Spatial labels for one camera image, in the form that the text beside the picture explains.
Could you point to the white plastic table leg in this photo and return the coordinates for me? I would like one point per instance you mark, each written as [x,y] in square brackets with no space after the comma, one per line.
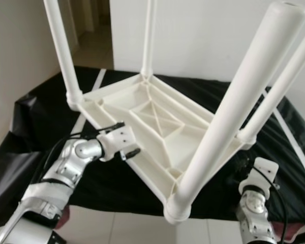
[148,35]
[61,51]
[284,81]
[234,101]

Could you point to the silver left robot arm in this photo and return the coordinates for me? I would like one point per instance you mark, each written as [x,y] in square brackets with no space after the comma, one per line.
[66,162]

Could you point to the pink fabric item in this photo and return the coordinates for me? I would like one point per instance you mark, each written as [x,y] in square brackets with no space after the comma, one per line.
[292,230]

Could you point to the pink rounded object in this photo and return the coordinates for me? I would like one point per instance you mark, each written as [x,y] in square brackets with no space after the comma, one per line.
[64,217]

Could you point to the black table cloth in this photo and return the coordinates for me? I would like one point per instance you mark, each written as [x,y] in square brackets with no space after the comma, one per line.
[20,132]

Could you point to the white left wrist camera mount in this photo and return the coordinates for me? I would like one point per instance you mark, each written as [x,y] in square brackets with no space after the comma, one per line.
[117,142]

